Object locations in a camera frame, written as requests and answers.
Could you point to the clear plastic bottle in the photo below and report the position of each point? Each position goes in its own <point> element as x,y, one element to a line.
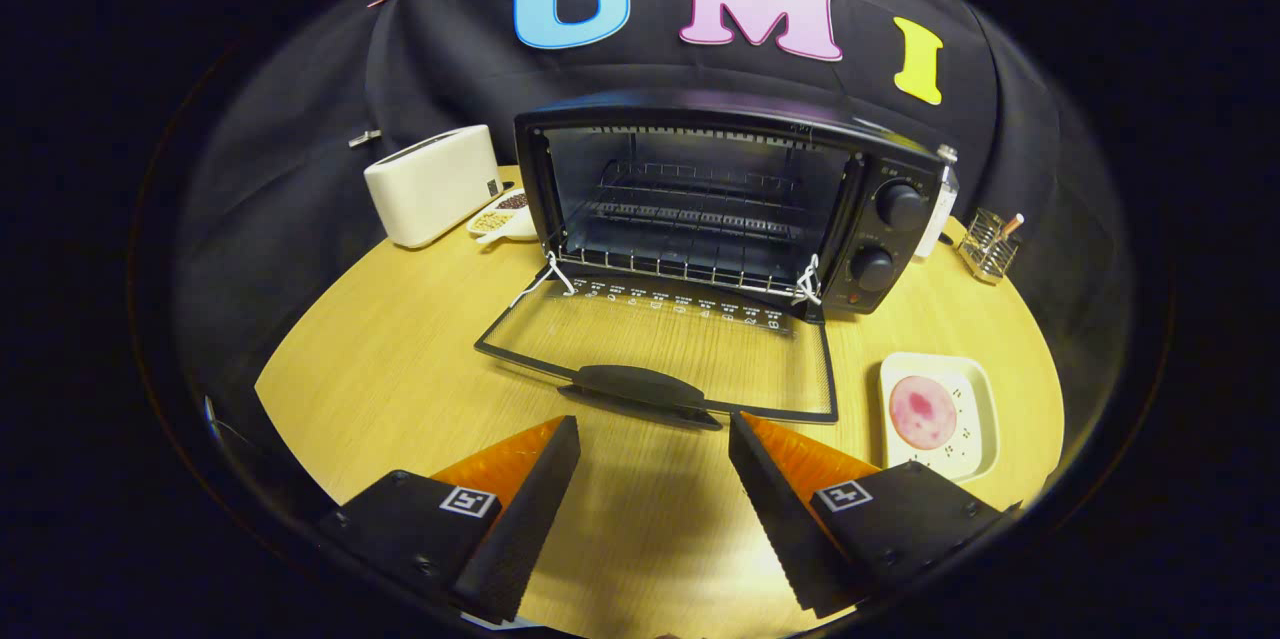
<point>940,209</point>

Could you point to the white bread toaster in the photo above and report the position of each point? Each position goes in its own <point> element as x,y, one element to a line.
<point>430,184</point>

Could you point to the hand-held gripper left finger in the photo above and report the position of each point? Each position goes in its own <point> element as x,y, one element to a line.
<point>530,519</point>

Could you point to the pink ham slice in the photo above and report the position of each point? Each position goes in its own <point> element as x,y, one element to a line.
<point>922,412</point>

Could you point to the white divided seed dish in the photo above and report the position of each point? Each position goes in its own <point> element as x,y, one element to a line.
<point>495,221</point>

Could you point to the wooden stick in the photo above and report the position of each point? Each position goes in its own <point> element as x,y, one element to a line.
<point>1012,224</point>

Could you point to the silver cloth clip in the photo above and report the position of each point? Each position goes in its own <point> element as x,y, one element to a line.
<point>364,138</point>

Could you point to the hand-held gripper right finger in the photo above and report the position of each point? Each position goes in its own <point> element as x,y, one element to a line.
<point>775,509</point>

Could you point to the cream square food tray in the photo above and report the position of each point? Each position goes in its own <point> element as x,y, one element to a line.
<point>972,389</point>

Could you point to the black toaster oven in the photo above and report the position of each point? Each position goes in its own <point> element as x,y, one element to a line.
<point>700,111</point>

